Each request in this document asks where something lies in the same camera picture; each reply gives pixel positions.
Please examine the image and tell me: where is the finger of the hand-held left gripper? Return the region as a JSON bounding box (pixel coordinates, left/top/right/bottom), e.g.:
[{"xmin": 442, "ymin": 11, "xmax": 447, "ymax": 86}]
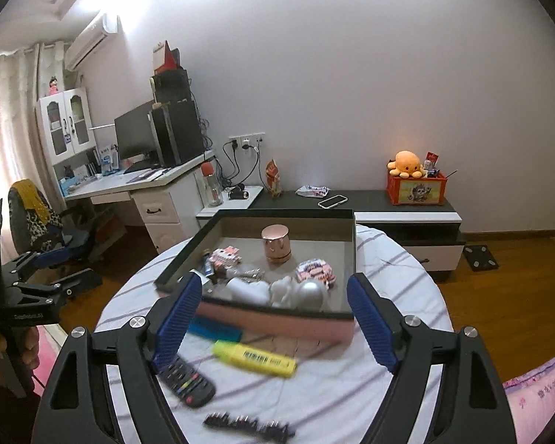
[
  {"xmin": 2, "ymin": 231, "xmax": 93, "ymax": 283},
  {"xmin": 16, "ymin": 268, "xmax": 103, "ymax": 306}
]

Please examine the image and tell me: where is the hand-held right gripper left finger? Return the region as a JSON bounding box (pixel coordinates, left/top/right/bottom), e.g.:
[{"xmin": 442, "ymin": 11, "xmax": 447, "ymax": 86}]
[{"xmin": 30, "ymin": 270, "xmax": 203, "ymax": 444}]

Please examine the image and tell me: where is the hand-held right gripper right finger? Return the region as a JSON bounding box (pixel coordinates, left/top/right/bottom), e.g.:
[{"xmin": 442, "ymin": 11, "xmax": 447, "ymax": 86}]
[{"xmin": 346, "ymin": 272, "xmax": 519, "ymax": 444}]

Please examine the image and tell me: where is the teal comb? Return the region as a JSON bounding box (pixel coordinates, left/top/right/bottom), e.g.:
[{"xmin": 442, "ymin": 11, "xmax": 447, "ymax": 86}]
[{"xmin": 189, "ymin": 317, "xmax": 243, "ymax": 344}]

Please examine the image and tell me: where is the black remote control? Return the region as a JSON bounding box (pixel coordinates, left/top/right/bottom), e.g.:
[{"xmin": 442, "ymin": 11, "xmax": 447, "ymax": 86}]
[{"xmin": 159, "ymin": 356, "xmax": 216, "ymax": 408}]

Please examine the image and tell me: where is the yellow highlighter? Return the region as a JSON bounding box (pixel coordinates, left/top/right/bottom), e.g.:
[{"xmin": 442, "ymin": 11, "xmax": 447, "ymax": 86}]
[{"xmin": 213, "ymin": 340, "xmax": 297, "ymax": 379}]

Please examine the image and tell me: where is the white plastic gadget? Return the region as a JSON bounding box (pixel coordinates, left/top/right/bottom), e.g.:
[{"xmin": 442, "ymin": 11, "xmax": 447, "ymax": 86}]
[{"xmin": 226, "ymin": 277, "xmax": 271, "ymax": 306}]

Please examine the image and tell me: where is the pink white block figure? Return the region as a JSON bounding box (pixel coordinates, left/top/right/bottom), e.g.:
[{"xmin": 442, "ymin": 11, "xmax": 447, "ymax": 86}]
[{"xmin": 210, "ymin": 247, "xmax": 241, "ymax": 278}]

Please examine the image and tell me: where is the pink storage box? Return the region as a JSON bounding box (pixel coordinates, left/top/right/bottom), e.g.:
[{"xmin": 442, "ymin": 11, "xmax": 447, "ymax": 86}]
[{"xmin": 155, "ymin": 208, "xmax": 356, "ymax": 347}]

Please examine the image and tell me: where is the rose gold cylinder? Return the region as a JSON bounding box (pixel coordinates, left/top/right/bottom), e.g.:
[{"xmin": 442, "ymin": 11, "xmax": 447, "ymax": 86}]
[{"xmin": 261, "ymin": 224, "xmax": 292, "ymax": 264}]

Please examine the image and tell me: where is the black hair clip strip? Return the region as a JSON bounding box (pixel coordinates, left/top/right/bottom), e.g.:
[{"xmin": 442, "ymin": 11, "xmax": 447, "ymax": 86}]
[{"xmin": 203, "ymin": 411, "xmax": 294, "ymax": 442}]

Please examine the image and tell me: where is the person's left hand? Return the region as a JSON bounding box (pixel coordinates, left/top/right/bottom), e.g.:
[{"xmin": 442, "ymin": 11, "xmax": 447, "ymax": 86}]
[{"xmin": 0, "ymin": 326, "xmax": 40, "ymax": 373}]

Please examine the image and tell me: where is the leopard print cushion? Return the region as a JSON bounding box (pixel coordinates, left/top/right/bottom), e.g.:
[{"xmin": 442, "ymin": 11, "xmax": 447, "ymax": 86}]
[{"xmin": 16, "ymin": 208, "xmax": 65, "ymax": 253}]

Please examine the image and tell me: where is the black office chair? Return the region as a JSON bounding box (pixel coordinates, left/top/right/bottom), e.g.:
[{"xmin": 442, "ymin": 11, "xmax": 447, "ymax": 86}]
[{"xmin": 7, "ymin": 178, "xmax": 121, "ymax": 287}]

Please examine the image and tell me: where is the yellow cloth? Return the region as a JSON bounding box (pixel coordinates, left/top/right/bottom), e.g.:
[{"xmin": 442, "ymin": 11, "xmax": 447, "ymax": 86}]
[{"xmin": 11, "ymin": 179, "xmax": 47, "ymax": 213}]

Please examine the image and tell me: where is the striped white tablecloth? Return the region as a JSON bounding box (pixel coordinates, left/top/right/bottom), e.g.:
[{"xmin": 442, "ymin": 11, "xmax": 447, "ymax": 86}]
[{"xmin": 95, "ymin": 224, "xmax": 454, "ymax": 444}]

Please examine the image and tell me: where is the blue white packet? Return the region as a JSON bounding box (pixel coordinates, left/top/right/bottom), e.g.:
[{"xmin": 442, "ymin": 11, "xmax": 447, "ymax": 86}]
[{"xmin": 97, "ymin": 145, "xmax": 120, "ymax": 174}]

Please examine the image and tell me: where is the white hutch cabinet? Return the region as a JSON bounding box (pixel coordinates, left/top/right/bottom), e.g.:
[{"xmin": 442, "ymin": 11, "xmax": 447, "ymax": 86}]
[{"xmin": 36, "ymin": 88, "xmax": 95, "ymax": 181}]

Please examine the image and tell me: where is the white desk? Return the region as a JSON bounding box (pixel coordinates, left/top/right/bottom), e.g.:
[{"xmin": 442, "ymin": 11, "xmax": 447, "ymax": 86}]
[{"xmin": 65, "ymin": 149, "xmax": 218, "ymax": 255}]

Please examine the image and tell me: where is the black white low cabinet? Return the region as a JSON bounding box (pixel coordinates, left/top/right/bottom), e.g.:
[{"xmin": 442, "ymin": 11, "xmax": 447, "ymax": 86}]
[{"xmin": 196, "ymin": 187, "xmax": 465, "ymax": 283}]

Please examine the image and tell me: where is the white phone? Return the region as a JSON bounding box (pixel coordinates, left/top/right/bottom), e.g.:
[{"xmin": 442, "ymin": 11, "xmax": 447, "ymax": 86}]
[{"xmin": 318, "ymin": 194, "xmax": 350, "ymax": 210}]

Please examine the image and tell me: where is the dark notebook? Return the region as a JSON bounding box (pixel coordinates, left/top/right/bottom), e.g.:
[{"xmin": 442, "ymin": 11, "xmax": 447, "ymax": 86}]
[{"xmin": 128, "ymin": 169, "xmax": 169, "ymax": 182}]

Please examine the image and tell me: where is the black keyboard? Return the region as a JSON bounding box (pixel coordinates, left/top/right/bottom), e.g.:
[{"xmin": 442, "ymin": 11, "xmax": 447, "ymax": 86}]
[{"xmin": 122, "ymin": 159, "xmax": 162, "ymax": 174}]

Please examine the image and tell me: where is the small white nightstand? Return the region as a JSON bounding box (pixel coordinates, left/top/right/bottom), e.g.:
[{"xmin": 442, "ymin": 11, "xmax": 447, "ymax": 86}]
[{"xmin": 196, "ymin": 185, "xmax": 264, "ymax": 229}]

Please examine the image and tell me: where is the black bathroom scale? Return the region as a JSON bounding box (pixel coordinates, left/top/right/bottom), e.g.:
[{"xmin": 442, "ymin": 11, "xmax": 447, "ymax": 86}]
[{"xmin": 462, "ymin": 243, "xmax": 500, "ymax": 273}]

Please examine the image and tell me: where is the red printed storage box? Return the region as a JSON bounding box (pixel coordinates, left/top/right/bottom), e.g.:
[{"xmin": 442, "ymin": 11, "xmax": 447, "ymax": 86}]
[{"xmin": 387, "ymin": 171, "xmax": 447, "ymax": 206}]

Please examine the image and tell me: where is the beige curtain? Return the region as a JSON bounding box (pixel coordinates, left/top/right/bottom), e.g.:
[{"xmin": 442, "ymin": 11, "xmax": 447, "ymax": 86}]
[{"xmin": 0, "ymin": 41, "xmax": 81, "ymax": 260}]

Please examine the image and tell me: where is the clear bottle red cap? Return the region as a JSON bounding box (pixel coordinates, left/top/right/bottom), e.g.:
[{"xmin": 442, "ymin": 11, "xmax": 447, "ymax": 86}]
[{"xmin": 201, "ymin": 162, "xmax": 224, "ymax": 207}]

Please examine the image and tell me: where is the black monitor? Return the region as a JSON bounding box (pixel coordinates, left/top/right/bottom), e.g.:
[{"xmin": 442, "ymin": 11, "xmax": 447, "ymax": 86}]
[{"xmin": 114, "ymin": 100, "xmax": 162, "ymax": 165}]

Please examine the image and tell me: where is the orange octopus plush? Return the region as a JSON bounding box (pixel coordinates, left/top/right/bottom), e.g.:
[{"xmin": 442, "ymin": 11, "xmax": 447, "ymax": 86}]
[{"xmin": 387, "ymin": 150, "xmax": 427, "ymax": 179}]

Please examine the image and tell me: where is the red card packet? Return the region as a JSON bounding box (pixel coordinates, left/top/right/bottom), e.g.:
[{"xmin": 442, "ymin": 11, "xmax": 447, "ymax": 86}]
[{"xmin": 423, "ymin": 150, "xmax": 442, "ymax": 176}]

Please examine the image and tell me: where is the red gold ornament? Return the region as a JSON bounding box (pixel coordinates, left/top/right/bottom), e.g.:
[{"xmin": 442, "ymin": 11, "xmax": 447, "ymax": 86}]
[{"xmin": 265, "ymin": 158, "xmax": 285, "ymax": 195}]

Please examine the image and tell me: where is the black computer tower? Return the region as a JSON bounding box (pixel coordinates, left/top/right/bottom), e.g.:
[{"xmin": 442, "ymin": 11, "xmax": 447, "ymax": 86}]
[{"xmin": 149, "ymin": 99, "xmax": 205, "ymax": 168}]

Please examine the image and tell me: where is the pink quilt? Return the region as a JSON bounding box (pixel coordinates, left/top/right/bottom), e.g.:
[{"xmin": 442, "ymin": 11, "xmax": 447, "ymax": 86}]
[{"xmin": 504, "ymin": 333, "xmax": 555, "ymax": 444}]

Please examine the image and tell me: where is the black speaker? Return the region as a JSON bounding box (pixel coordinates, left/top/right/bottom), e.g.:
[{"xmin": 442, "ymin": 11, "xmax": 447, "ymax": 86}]
[{"xmin": 149, "ymin": 68, "xmax": 190, "ymax": 105}]

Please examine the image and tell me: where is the white air conditioner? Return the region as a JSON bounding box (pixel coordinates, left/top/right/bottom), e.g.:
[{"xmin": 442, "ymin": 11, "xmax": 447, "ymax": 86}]
[{"xmin": 64, "ymin": 13, "xmax": 120, "ymax": 72}]

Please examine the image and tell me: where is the red desk calendar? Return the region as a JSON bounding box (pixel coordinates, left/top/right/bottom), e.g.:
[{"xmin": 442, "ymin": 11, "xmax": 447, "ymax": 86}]
[{"xmin": 152, "ymin": 41, "xmax": 181, "ymax": 75}]

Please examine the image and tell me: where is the black power cable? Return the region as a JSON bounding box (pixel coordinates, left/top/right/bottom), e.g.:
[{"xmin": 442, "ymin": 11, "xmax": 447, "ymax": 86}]
[{"xmin": 213, "ymin": 141, "xmax": 262, "ymax": 190}]

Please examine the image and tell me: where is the white wall socket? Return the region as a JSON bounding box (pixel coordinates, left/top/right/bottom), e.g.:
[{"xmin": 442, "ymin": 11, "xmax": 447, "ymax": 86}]
[{"xmin": 228, "ymin": 132, "xmax": 265, "ymax": 151}]

